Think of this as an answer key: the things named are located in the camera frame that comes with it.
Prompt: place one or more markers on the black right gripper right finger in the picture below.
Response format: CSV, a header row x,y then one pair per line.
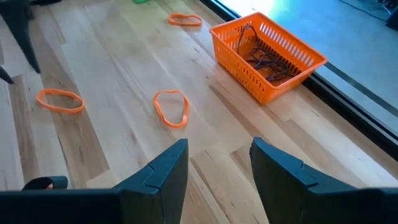
x,y
280,180

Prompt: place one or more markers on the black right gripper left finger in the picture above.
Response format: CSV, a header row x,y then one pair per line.
x,y
161,186

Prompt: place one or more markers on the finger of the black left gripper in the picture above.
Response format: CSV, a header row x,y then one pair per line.
x,y
18,21
4,75

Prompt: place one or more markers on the wide black rubber band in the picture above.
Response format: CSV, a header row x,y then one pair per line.
x,y
57,181

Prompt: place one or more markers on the orange plastic basket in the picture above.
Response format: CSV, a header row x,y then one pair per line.
x,y
264,93

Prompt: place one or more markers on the green plastic basket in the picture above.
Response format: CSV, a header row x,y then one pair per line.
x,y
141,1

